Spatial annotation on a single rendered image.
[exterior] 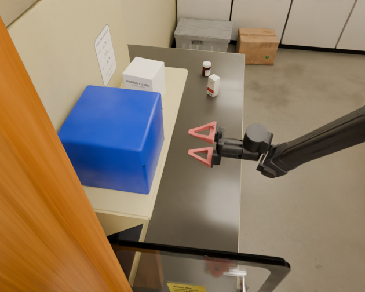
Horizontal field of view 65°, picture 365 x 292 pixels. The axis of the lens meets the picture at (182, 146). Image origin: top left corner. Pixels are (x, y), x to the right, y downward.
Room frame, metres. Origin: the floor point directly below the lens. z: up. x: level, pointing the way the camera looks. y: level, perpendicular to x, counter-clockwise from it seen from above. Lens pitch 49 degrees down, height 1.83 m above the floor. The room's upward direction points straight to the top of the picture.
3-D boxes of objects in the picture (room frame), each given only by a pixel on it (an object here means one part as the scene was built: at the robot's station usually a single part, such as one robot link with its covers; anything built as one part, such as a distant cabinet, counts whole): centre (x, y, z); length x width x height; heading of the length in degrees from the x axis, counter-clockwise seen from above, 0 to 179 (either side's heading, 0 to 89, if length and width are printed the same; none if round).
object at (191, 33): (3.02, -0.24, 0.17); 0.60 x 0.42 x 0.33; 79
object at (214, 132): (0.55, -0.06, 1.24); 0.09 x 0.07 x 0.07; 80
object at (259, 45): (2.96, -0.83, 0.14); 0.41 x 0.33 x 0.29; 87
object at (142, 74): (0.39, 0.06, 1.54); 0.05 x 0.05 x 0.06; 71
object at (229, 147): (0.54, -0.13, 1.20); 0.07 x 0.07 x 0.10; 80
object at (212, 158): (0.55, -0.06, 1.17); 0.09 x 0.07 x 0.07; 80
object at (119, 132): (0.25, 0.08, 1.56); 0.10 x 0.10 x 0.09; 81
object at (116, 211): (0.33, 0.07, 1.46); 0.32 x 0.11 x 0.10; 171
